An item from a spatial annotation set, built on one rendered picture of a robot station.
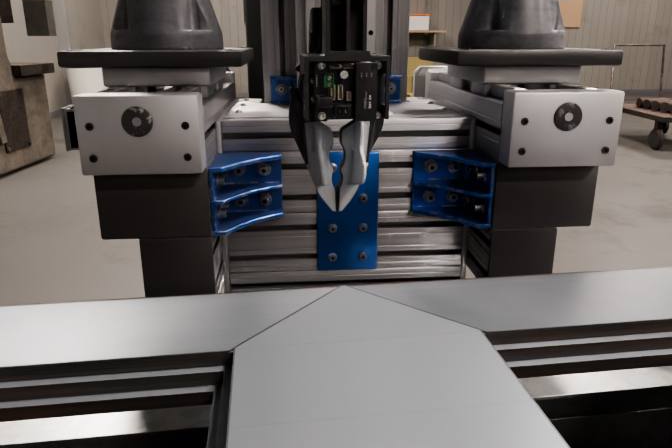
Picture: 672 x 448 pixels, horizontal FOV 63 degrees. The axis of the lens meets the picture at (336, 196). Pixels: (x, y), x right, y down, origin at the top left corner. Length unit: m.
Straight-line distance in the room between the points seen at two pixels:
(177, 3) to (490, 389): 0.60
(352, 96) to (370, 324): 0.19
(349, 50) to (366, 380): 0.25
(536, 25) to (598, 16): 11.02
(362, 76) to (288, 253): 0.40
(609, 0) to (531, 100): 11.25
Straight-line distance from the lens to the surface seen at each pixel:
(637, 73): 12.32
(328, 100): 0.46
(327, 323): 0.42
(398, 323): 0.43
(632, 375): 0.74
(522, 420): 0.35
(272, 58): 0.95
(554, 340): 0.45
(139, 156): 0.65
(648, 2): 12.32
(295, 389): 0.36
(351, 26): 0.48
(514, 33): 0.80
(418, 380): 0.37
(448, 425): 0.34
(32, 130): 5.31
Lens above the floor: 1.05
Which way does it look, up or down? 16 degrees down
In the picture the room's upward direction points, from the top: straight up
